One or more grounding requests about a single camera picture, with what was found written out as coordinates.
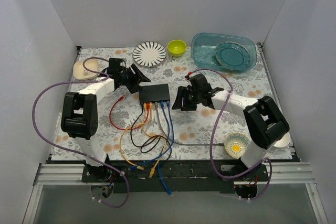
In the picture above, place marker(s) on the cream square dish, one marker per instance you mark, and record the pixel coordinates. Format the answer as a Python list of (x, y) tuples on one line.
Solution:
[(81, 74)]

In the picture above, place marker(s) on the teal plastic tub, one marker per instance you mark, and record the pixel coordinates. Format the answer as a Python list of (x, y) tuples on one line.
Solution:
[(203, 51)]

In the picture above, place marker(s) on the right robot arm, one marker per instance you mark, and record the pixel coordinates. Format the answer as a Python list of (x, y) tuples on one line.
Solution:
[(265, 121)]

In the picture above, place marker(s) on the lime green bowl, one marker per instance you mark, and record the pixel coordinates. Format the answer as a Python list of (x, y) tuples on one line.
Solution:
[(176, 48)]

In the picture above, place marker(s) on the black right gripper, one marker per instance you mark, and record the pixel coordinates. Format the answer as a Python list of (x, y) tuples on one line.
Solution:
[(187, 98)]

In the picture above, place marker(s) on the teal glass plate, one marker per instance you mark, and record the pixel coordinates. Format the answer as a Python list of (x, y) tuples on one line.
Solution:
[(232, 54)]

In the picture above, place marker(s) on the striped white plate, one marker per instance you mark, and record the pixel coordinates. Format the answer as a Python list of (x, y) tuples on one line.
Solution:
[(149, 54)]

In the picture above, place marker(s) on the dark grey network switch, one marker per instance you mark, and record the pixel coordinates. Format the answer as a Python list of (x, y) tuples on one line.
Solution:
[(154, 93)]

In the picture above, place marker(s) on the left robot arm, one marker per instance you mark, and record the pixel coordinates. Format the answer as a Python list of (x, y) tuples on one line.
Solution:
[(80, 109)]

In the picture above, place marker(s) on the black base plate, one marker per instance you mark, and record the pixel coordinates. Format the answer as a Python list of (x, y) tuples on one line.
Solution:
[(188, 175)]

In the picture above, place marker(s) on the yellow patterned small bowl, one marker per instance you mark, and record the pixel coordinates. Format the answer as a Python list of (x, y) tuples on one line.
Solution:
[(236, 144)]

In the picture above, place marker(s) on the white ceramic bowl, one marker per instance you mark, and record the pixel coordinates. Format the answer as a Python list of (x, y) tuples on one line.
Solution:
[(283, 142)]

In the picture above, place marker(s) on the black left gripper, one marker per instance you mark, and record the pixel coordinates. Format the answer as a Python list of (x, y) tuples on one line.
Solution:
[(133, 78)]

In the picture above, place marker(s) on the aluminium frame rail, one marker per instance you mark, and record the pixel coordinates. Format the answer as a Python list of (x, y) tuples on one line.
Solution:
[(188, 193)]

